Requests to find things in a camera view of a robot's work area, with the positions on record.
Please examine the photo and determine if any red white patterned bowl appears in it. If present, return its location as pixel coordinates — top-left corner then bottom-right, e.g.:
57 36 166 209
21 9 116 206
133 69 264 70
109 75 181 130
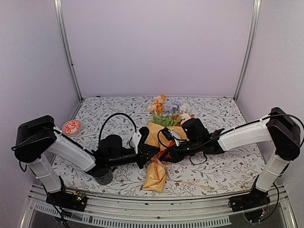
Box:
62 120 81 135

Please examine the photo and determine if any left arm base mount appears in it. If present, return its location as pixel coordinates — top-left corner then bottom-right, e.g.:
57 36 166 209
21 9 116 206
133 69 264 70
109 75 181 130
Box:
46 177 87 212

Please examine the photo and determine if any orange wrapping paper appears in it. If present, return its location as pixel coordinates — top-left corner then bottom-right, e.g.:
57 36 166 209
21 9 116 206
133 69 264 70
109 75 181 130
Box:
158 148 171 168

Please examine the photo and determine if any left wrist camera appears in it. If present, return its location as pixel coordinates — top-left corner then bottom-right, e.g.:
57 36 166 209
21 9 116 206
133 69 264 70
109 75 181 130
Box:
99 127 150 155

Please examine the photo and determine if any front aluminium rail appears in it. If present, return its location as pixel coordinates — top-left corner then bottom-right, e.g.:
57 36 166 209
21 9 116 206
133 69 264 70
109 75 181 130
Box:
20 182 300 228

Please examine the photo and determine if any blue fake flower stem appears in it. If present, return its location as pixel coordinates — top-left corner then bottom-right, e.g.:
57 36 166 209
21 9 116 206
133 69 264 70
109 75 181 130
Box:
170 102 181 120

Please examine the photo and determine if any left metal frame post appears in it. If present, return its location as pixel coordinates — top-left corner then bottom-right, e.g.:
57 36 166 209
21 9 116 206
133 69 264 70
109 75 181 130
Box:
54 0 83 102

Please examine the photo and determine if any right metal frame post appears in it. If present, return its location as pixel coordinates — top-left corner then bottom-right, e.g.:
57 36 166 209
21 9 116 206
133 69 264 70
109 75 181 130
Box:
233 0 261 103

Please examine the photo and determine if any black camera cable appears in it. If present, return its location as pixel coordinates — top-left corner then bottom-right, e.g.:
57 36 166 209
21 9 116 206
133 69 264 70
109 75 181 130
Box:
99 113 138 143

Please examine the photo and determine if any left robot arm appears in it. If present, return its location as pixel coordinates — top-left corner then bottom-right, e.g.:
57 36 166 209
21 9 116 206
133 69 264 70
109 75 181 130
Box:
11 115 160 206

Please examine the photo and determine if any cream rose fake stem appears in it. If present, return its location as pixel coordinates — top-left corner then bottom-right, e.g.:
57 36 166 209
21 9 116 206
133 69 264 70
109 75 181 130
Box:
148 101 159 117

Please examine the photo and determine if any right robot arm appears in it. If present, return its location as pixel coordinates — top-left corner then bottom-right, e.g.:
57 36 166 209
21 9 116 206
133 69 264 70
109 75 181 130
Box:
159 107 304 207

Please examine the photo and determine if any green leafy fake stem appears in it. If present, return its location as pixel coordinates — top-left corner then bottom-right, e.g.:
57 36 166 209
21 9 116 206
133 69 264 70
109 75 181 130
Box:
152 114 181 127

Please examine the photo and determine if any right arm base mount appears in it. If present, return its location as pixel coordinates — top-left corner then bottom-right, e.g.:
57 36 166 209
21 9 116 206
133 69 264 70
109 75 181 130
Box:
228 183 280 224

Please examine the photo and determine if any black mug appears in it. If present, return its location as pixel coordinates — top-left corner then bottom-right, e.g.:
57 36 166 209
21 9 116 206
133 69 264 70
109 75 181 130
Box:
93 170 113 185

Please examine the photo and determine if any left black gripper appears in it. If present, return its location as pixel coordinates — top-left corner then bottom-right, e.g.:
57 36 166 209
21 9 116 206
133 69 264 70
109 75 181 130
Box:
108 144 160 169

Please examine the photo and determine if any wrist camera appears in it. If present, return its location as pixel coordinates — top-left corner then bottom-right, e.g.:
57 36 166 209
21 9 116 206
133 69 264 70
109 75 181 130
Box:
99 127 150 155
162 118 209 147

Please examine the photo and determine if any yellow wrapping paper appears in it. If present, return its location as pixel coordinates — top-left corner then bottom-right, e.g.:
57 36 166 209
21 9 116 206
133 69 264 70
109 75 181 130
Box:
142 121 190 193

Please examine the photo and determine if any tan raffia ribbon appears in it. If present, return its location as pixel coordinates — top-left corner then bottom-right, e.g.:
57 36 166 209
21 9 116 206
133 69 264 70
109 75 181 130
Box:
152 154 216 190

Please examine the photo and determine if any floral patterned tablecloth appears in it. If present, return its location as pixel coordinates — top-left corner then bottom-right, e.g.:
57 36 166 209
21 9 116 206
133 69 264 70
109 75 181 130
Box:
52 96 265 197

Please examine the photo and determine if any metal frame post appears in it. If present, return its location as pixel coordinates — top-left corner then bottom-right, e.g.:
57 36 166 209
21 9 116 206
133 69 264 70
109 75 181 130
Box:
233 0 261 103
54 0 83 102

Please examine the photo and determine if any orange fake flower stem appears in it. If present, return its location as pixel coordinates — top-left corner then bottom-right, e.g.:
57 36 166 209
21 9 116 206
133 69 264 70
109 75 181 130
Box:
153 94 167 116

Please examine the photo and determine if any pink rose fake stem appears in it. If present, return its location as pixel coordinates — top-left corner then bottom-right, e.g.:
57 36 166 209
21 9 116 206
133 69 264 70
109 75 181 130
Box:
179 103 193 124

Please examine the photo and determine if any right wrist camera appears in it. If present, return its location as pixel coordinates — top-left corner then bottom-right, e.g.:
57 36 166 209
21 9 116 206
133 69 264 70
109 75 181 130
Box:
162 118 209 147

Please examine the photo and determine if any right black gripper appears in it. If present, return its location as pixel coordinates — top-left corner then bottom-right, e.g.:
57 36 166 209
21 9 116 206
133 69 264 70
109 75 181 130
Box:
160 138 202 163

